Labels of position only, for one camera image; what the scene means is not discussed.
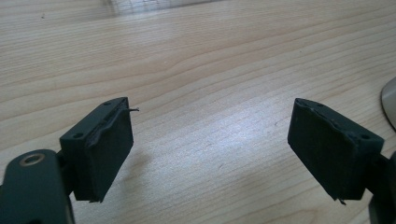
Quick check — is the white object at edge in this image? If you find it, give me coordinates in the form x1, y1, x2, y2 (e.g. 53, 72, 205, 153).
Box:
380, 77, 396, 132

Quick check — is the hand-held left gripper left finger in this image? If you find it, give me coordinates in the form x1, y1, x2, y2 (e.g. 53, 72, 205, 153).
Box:
59, 96, 140, 203

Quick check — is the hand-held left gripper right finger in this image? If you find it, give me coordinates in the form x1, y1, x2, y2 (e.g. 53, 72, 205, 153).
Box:
287, 97, 386, 205

